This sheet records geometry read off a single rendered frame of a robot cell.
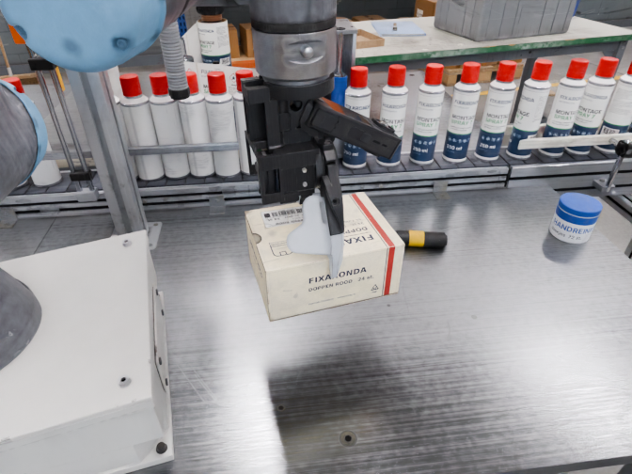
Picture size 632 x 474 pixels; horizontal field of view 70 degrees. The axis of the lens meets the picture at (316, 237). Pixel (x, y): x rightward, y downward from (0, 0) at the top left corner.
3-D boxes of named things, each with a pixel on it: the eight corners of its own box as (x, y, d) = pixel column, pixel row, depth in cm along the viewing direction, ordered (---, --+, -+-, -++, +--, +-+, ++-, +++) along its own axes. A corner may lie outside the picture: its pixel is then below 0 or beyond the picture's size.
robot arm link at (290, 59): (321, 13, 44) (351, 31, 38) (322, 62, 47) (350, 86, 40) (244, 20, 42) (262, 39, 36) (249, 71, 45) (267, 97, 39)
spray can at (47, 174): (66, 175, 95) (29, 74, 83) (57, 187, 91) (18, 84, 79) (39, 176, 94) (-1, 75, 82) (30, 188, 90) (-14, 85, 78)
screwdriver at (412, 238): (443, 242, 84) (446, 229, 83) (446, 251, 82) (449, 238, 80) (336, 236, 86) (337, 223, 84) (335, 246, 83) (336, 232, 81)
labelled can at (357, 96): (363, 158, 101) (370, 63, 89) (368, 169, 97) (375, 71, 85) (339, 160, 100) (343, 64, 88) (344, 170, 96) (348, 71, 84)
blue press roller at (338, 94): (342, 144, 102) (345, 69, 93) (345, 150, 100) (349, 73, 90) (328, 145, 102) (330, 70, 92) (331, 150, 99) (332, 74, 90)
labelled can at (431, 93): (428, 154, 102) (443, 60, 90) (435, 165, 98) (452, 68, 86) (405, 156, 102) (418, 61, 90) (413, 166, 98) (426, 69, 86)
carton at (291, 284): (360, 237, 65) (363, 192, 60) (398, 292, 55) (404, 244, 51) (249, 258, 61) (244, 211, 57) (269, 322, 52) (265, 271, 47)
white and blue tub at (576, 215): (585, 226, 88) (598, 195, 84) (592, 246, 83) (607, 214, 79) (546, 220, 90) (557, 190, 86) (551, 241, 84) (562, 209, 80)
